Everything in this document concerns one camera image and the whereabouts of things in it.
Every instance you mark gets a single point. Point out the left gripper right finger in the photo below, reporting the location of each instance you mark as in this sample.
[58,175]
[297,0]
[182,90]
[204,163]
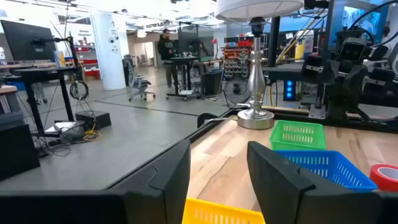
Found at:
[289,199]

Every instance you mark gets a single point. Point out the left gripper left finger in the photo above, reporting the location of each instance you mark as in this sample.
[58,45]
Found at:
[149,199]

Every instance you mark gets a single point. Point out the red tape roll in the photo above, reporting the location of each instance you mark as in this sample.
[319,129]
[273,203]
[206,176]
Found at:
[377,179]

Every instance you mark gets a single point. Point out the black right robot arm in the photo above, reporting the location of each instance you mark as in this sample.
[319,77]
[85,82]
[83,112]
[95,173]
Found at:
[345,107]

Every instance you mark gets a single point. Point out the blue plastic basket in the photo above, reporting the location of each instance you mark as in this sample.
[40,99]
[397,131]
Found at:
[339,174]

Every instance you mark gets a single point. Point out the computer tower blue lights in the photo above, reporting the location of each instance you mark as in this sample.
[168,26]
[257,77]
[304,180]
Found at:
[289,90]

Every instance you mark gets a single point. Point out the grey desk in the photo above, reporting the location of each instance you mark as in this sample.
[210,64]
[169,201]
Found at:
[286,73]

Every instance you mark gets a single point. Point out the green plastic basket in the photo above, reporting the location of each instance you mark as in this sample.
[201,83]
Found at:
[297,137]

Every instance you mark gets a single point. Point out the large display screen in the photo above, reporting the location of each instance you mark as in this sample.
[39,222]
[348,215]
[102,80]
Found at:
[357,18]

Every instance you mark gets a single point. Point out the yellow plastic basket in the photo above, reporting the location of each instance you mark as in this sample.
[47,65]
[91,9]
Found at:
[217,214]

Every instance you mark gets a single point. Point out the black display pole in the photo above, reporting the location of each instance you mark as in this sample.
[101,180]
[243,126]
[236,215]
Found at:
[273,40]

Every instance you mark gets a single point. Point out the silver table lamp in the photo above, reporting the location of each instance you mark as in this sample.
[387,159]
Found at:
[256,77]

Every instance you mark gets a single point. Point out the black box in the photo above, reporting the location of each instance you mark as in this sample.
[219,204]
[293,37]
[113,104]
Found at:
[93,119]

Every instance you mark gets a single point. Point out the black floor fan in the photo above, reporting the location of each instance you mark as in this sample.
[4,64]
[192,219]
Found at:
[237,91]

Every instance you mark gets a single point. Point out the parts bin rack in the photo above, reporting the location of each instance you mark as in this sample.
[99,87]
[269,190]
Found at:
[236,62]

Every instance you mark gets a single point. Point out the grey office chair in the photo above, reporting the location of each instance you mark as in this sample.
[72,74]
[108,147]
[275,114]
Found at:
[138,84]

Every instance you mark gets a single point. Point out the black bin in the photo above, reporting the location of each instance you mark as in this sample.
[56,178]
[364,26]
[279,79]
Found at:
[213,82]

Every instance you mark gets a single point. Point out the black cabinet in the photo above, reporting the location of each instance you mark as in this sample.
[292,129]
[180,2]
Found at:
[15,149]

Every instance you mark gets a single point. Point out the white pillar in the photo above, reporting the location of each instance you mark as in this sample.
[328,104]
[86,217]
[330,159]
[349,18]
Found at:
[107,62]

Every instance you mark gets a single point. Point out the black standing desk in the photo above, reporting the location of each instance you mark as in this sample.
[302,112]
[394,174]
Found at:
[183,59]

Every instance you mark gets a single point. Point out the person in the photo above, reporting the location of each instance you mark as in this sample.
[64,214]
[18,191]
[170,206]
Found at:
[166,46]

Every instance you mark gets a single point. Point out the dark computer monitor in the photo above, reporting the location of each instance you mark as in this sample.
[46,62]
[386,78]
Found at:
[28,40]
[188,43]

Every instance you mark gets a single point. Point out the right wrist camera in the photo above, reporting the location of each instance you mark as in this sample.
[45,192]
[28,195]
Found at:
[354,49]

